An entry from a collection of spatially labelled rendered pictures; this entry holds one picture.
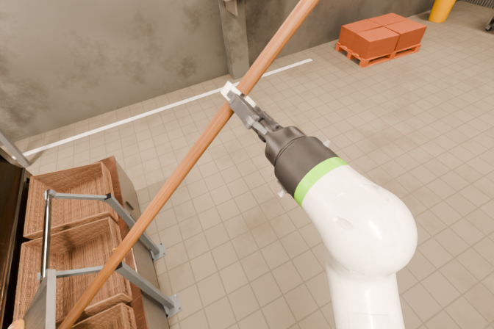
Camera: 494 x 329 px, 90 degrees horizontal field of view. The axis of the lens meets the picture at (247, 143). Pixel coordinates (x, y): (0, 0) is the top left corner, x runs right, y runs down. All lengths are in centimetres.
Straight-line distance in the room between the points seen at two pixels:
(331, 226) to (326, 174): 7
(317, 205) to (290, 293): 201
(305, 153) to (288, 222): 219
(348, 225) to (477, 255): 265
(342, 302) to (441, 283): 227
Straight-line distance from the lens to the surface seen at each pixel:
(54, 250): 225
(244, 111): 43
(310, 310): 232
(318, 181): 34
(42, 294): 142
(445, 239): 288
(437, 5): 681
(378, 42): 470
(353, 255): 32
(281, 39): 53
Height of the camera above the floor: 227
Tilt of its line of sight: 46 degrees down
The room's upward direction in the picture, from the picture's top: 7 degrees counter-clockwise
